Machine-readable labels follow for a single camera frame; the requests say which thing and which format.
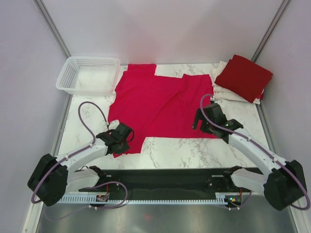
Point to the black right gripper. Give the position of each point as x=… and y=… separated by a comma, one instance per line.
x=199, y=115

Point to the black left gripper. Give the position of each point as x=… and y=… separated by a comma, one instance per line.
x=124, y=149

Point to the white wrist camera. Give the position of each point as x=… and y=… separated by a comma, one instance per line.
x=113, y=124
x=213, y=99

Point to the dark red folded t shirt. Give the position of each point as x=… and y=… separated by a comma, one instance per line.
x=244, y=78

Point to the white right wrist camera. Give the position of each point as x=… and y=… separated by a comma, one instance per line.
x=213, y=99

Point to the cream folded t shirt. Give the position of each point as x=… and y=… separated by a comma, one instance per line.
x=225, y=94

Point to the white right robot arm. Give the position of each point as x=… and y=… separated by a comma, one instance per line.
x=281, y=182

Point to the white slotted cable duct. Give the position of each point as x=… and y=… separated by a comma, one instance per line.
x=92, y=198

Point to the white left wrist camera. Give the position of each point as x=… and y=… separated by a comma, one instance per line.
x=113, y=124

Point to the white plastic basket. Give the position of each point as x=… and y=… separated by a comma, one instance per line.
x=89, y=76

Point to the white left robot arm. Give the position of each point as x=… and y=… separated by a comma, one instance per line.
x=53, y=177

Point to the bright red t shirt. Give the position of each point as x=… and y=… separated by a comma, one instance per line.
x=158, y=106

